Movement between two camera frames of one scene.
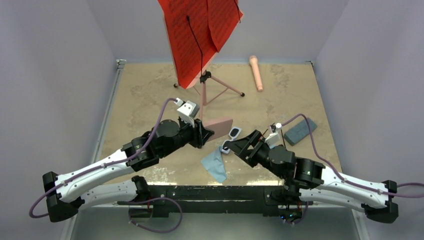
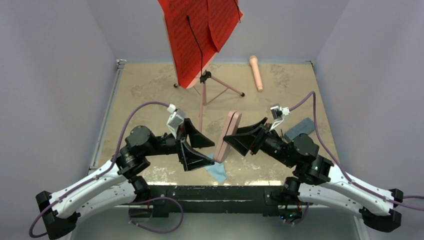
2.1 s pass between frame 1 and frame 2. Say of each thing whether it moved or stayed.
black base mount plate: stayed
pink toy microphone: stayed
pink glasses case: moved
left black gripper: moved
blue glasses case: stayed
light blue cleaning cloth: stayed
